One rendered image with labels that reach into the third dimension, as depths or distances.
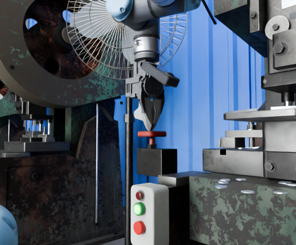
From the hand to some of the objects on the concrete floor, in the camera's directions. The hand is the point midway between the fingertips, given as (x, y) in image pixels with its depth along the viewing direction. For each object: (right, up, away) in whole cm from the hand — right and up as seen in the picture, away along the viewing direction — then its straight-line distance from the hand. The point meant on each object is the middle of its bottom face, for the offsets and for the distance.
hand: (152, 126), depth 77 cm
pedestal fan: (+13, -81, +86) cm, 119 cm away
